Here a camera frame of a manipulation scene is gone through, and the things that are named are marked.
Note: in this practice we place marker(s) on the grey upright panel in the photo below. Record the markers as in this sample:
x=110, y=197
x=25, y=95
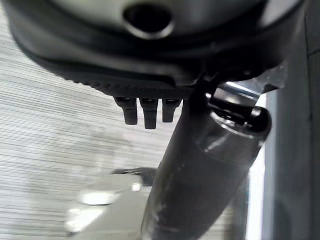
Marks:
x=292, y=150

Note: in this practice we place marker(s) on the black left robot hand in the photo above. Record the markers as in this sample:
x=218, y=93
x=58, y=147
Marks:
x=155, y=62

